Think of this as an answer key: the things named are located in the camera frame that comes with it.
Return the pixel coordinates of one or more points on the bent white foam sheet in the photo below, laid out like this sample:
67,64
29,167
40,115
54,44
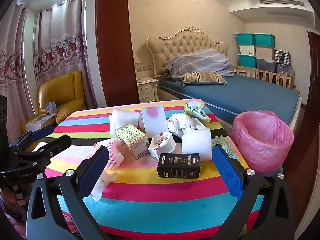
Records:
123,120

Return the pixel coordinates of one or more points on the pink lace curtain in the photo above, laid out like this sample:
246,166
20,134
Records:
57,42

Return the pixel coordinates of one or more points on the waste bin with pink bag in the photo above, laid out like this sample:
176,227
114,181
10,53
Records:
262,152

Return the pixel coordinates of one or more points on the small white printed packet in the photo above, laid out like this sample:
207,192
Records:
200,124

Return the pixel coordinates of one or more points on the blue pink printed box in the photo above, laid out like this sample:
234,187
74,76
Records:
51,107

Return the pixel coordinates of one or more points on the grey striped pillow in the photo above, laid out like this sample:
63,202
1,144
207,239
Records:
200,62

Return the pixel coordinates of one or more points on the pink foam fruit net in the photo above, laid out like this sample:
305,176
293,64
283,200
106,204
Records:
113,152

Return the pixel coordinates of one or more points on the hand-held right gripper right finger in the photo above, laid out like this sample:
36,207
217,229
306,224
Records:
228,173

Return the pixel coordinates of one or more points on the stack of plastic storage boxes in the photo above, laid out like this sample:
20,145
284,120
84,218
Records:
246,38

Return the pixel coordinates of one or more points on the green white patterned wrapper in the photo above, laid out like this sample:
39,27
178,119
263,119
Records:
226,143

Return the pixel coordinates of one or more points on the red-brown wooden panel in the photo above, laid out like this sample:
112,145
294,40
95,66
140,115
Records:
115,42

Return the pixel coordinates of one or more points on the wooden crib rail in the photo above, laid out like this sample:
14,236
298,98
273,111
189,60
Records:
265,76

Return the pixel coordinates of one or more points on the beige carton with red label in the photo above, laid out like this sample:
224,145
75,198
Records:
132,141

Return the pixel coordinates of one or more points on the cream nightstand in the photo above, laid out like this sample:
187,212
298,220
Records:
147,90

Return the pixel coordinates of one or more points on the flat white printed box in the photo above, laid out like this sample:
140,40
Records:
40,122

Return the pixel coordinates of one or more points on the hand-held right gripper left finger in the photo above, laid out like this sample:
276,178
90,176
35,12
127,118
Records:
93,171

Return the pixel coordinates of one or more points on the black white checkered bag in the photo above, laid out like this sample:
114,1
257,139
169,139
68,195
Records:
282,56

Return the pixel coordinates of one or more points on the ceiling air vent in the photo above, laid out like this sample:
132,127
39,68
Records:
282,3

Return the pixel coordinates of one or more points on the bed with blue sheet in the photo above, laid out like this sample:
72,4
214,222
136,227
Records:
250,97

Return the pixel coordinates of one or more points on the black carton box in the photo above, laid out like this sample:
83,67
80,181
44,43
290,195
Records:
180,167

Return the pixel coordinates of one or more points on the yellow leather armchair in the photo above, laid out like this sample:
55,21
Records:
65,90

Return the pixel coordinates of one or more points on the white foam block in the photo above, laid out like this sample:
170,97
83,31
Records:
196,141
155,125

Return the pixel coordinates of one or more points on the dark wooden door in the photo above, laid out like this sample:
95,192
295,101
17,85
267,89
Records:
313,67

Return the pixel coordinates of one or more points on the green white plastic bag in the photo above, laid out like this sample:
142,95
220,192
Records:
195,110

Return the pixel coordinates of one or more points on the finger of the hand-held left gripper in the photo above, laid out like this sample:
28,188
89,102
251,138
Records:
57,143
42,132

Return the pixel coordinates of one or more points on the white tissue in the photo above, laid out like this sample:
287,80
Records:
107,177

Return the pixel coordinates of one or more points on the tufted beige headboard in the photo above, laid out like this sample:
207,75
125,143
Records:
185,42

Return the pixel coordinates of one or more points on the striped colourful tablecloth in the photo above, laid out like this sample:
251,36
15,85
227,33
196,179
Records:
150,197

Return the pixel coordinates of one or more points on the wall switch panel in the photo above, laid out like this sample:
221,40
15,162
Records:
143,67

